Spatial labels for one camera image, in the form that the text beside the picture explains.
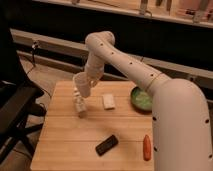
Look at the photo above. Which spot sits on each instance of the green ceramic bowl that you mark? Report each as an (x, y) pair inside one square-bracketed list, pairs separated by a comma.
[(140, 99)]

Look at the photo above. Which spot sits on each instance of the wooden table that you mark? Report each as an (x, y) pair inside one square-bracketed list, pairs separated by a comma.
[(67, 142)]

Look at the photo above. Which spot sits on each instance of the orange carrot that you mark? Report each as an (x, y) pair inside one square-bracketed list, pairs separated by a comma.
[(146, 148)]

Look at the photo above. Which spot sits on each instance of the small white bottle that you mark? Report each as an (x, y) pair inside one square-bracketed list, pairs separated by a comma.
[(79, 103)]

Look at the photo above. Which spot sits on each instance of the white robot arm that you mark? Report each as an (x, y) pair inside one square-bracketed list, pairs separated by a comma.
[(180, 117)]

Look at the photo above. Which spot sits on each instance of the white sponge block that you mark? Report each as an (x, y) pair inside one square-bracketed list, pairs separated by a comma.
[(108, 101)]

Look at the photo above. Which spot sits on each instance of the black remote control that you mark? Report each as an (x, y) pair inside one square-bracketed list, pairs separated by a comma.
[(106, 145)]

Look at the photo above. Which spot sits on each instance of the black office chair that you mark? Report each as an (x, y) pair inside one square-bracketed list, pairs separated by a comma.
[(18, 96)]

